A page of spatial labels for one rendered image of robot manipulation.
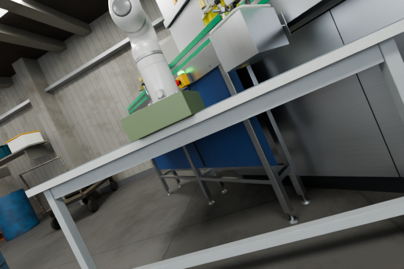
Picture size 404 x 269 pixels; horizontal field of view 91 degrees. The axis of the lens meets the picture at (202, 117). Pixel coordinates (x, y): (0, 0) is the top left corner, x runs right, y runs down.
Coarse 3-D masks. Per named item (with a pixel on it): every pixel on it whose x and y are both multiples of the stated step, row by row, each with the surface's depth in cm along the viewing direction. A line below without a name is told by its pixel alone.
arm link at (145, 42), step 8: (136, 32) 80; (144, 32) 83; (152, 32) 85; (136, 40) 84; (144, 40) 76; (152, 40) 78; (136, 48) 76; (144, 48) 75; (152, 48) 76; (160, 48) 80; (136, 56) 77; (144, 56) 75
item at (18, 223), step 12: (12, 192) 398; (24, 192) 415; (0, 204) 377; (12, 204) 385; (24, 204) 401; (0, 216) 376; (12, 216) 381; (24, 216) 393; (36, 216) 416; (0, 228) 380; (12, 228) 379; (24, 228) 387
